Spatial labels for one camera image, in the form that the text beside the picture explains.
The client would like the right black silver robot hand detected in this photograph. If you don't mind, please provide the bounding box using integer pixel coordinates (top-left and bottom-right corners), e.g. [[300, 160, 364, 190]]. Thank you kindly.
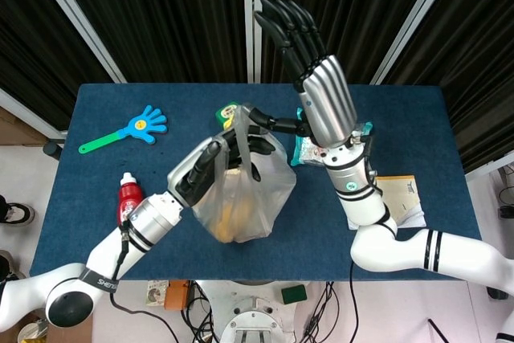
[[240, 0, 359, 150]]

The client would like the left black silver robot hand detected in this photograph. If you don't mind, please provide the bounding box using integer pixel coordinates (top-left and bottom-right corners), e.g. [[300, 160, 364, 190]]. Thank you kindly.
[[165, 126, 279, 208]]

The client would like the clear plastic bag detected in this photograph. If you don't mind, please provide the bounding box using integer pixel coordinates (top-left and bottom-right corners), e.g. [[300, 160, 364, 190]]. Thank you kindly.
[[192, 104, 298, 244]]

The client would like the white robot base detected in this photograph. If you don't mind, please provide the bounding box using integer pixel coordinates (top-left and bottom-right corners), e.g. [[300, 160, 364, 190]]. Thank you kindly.
[[196, 280, 314, 343]]

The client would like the teal clear snack packet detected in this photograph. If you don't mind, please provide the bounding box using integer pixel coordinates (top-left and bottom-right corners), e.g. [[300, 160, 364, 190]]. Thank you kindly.
[[291, 108, 374, 167]]

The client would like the blue green hand clapper toy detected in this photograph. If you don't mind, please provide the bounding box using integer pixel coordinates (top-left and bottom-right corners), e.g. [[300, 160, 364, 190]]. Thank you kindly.
[[78, 104, 169, 154]]

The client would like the green yellow tape measure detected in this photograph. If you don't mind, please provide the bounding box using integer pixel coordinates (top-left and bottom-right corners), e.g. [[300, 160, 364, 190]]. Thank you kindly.
[[214, 104, 242, 129]]

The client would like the red bottle white cap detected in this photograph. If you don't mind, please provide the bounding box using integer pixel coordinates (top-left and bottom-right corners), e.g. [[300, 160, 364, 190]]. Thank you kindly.
[[116, 172, 145, 223]]

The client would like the blue felt table cover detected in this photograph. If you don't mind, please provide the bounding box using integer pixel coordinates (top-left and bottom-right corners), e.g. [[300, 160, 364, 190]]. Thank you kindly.
[[30, 83, 483, 282]]

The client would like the yellow plush toy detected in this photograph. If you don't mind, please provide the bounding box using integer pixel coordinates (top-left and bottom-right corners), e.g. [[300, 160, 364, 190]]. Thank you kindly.
[[214, 202, 258, 243]]

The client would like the worn beige notebook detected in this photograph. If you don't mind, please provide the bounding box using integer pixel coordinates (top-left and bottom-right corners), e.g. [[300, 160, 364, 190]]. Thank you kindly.
[[347, 175, 427, 231]]

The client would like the orange box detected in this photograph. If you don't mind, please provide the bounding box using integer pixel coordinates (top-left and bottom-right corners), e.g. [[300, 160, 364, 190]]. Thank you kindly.
[[163, 280, 190, 311]]

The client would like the small labelled white box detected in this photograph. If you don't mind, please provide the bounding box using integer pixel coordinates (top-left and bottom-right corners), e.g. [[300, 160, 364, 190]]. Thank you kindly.
[[145, 280, 169, 307]]

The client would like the black caster wheel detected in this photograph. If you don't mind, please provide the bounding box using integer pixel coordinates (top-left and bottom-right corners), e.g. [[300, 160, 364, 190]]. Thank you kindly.
[[43, 141, 63, 161]]

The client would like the black pleated curtain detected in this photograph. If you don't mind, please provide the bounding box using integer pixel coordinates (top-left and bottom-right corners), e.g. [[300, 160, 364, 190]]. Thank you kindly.
[[0, 0, 514, 175]]

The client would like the green rectangular block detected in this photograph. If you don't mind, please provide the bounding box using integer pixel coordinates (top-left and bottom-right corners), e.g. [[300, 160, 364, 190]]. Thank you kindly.
[[280, 284, 308, 306]]

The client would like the black white sneaker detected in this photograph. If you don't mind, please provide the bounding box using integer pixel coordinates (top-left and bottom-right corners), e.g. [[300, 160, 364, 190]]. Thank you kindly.
[[0, 194, 35, 227], [0, 250, 25, 282]]

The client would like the grey aluminium frame post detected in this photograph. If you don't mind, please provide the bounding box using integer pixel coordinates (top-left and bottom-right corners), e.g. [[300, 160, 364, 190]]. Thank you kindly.
[[26, 0, 128, 84], [369, 0, 463, 86], [242, 0, 264, 84]]

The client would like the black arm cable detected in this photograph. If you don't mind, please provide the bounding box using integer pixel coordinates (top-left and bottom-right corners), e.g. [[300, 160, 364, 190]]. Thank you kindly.
[[108, 220, 180, 343]]

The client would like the black cable bundle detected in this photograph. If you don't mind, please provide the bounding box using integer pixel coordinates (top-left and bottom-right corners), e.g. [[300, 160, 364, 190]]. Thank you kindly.
[[180, 282, 220, 343], [304, 282, 338, 343]]

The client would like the grey aluminium frame rail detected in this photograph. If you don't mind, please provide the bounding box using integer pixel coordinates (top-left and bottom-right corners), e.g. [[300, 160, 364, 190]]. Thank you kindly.
[[465, 149, 514, 182], [0, 88, 67, 139]]

